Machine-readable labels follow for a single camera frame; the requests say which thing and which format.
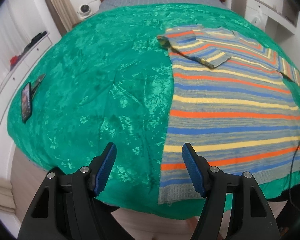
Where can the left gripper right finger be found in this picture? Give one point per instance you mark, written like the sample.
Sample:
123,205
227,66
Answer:
251,216

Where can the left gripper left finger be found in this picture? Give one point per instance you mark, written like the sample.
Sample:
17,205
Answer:
65,205

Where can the striped knit sweater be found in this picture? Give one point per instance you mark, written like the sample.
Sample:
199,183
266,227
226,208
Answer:
231,103

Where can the white drawer cabinet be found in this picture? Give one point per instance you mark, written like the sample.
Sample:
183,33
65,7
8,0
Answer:
11,84

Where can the black smartphone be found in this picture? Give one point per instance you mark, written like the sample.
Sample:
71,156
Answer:
26,102

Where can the dark remote control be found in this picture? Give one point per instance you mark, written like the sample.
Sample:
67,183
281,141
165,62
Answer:
36,85

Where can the green satin bedspread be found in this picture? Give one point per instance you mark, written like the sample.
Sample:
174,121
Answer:
110,80

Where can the red item on cabinet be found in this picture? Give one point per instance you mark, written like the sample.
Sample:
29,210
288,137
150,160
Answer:
14,60

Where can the black item on cabinet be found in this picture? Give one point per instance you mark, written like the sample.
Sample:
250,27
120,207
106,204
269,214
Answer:
34,40

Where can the beige curtain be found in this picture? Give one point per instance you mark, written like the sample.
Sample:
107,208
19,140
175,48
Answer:
63,14

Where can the white built-in desk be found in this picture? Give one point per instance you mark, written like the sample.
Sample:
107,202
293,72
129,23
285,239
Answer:
274,21

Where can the white plastic bag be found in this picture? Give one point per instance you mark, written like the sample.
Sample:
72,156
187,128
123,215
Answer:
257,19

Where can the small white fan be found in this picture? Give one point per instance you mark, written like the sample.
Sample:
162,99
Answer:
84,11

